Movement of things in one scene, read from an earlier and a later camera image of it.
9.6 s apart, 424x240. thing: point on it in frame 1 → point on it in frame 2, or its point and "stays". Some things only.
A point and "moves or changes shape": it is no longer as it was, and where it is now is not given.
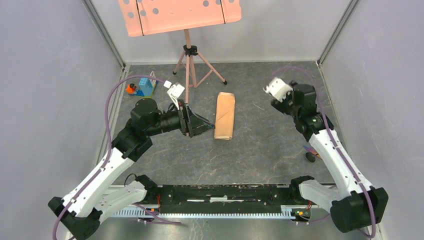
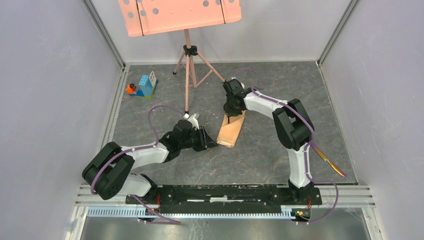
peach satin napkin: (225, 115) moves or changes shape
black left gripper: (192, 124) → (205, 140)
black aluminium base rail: (225, 198) stays
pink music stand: (143, 17) stays
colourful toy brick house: (147, 86) stays
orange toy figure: (131, 88) stays
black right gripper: (281, 106) → (228, 111)
